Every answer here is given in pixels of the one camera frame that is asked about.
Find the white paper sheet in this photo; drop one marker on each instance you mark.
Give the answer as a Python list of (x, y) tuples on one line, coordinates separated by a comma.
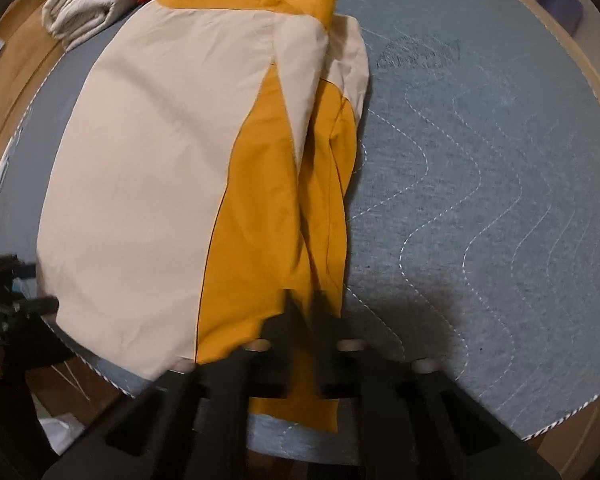
[(62, 430)]

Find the beige and yellow jacket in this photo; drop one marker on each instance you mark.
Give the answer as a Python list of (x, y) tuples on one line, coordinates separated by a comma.
[(170, 160)]

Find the purple box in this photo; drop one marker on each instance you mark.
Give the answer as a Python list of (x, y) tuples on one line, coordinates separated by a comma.
[(560, 2)]

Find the grey quilted blanket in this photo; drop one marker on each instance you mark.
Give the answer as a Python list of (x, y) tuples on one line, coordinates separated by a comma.
[(480, 185)]

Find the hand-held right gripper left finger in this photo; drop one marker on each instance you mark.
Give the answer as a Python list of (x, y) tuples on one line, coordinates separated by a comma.
[(220, 400)]

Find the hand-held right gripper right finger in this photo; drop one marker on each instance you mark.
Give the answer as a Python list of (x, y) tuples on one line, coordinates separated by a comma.
[(375, 400)]

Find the folded beige fleece garment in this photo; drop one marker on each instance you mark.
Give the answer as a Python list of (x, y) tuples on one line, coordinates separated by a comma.
[(85, 2)]

